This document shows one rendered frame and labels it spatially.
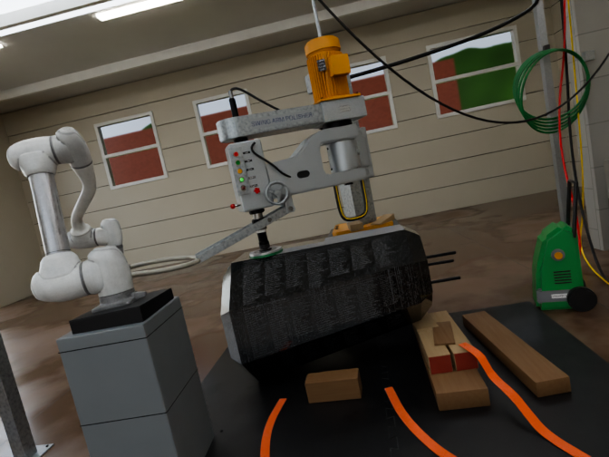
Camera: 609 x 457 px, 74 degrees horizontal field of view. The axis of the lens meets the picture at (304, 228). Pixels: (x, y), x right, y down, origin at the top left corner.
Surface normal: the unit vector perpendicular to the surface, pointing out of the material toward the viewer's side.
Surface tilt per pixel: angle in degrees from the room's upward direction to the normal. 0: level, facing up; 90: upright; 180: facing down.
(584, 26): 90
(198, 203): 90
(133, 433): 90
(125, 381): 90
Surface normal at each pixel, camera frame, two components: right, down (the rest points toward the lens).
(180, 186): -0.07, 0.14
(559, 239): -0.38, 0.19
